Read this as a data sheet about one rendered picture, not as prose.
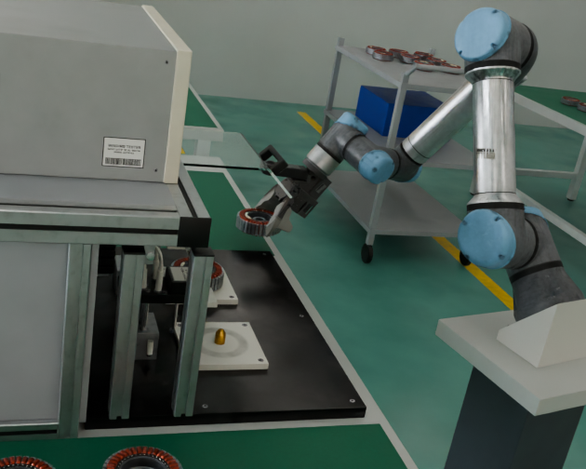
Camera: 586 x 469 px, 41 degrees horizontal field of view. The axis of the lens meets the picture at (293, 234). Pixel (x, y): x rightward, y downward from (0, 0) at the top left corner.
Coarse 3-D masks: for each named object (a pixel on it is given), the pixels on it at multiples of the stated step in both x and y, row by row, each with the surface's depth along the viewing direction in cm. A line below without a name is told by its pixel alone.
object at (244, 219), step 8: (248, 208) 198; (256, 208) 199; (240, 216) 193; (248, 216) 193; (256, 216) 198; (264, 216) 198; (272, 216) 197; (240, 224) 192; (248, 224) 191; (256, 224) 190; (264, 224) 191; (248, 232) 191; (256, 232) 191; (264, 232) 191
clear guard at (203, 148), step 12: (192, 132) 169; (204, 132) 170; (216, 132) 172; (228, 132) 174; (192, 144) 161; (204, 144) 162; (216, 144) 163; (228, 144) 165; (240, 144) 166; (180, 156) 152; (192, 156) 153; (204, 156) 154; (216, 156) 156; (228, 156) 157; (240, 156) 158; (252, 156) 160; (240, 168) 152; (252, 168) 153; (264, 168) 154; (276, 180) 156
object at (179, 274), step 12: (168, 276) 137; (180, 276) 137; (168, 288) 137; (180, 288) 136; (144, 300) 134; (156, 300) 135; (168, 300) 136; (180, 300) 136; (216, 300) 140; (144, 312) 136; (144, 324) 137
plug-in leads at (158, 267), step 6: (156, 246) 134; (156, 252) 137; (156, 258) 137; (162, 258) 133; (144, 264) 133; (156, 264) 138; (162, 264) 133; (144, 270) 134; (156, 270) 138; (162, 270) 133; (144, 276) 134; (156, 276) 137; (162, 276) 134; (144, 282) 135; (156, 282) 134; (144, 288) 135; (156, 288) 135
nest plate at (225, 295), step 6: (228, 282) 170; (222, 288) 166; (228, 288) 167; (216, 294) 164; (222, 294) 164; (228, 294) 164; (234, 294) 165; (222, 300) 162; (228, 300) 162; (234, 300) 163
